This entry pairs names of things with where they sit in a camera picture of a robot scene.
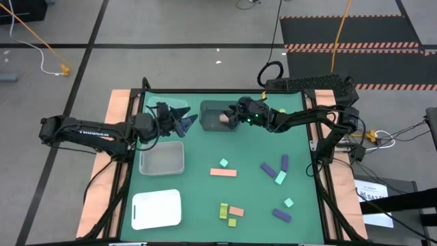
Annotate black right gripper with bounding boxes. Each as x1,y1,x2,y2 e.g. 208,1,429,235
224,96,274,131

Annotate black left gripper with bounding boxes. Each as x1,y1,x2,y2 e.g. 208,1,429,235
155,101,199,138

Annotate long orange block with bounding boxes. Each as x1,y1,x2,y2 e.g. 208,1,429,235
210,167,238,178

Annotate dark translucent plastic bin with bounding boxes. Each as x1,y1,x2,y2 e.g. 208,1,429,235
199,100,241,133

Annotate green table mat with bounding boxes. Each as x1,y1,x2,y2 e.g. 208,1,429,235
119,90,325,244

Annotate clear plastic bin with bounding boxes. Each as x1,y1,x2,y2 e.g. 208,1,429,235
145,96,189,119

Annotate pale grey plastic bin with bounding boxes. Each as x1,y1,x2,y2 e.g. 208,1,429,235
138,141,186,177

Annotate black perforated box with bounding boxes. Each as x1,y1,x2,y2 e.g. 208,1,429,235
264,74,360,107

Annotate white plastic tray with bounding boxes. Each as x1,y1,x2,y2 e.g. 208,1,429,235
131,189,182,231

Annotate black hazard-striped floor mat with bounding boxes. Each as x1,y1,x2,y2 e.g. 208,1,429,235
279,14,437,92

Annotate white paper sign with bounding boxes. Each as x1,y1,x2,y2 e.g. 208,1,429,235
354,179,395,229

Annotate black metal beam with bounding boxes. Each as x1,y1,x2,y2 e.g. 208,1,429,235
360,187,437,215

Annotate black cabinet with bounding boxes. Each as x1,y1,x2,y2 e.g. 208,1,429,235
0,0,48,25

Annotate black aluminium table frame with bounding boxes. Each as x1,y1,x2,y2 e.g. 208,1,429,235
81,77,368,246

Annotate black coiled cable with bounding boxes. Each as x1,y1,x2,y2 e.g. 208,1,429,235
256,0,285,88

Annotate yellow cable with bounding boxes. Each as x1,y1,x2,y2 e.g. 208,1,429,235
330,0,352,74
0,2,71,69

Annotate white cable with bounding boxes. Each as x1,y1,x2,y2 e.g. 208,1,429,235
373,129,397,151
7,0,64,76

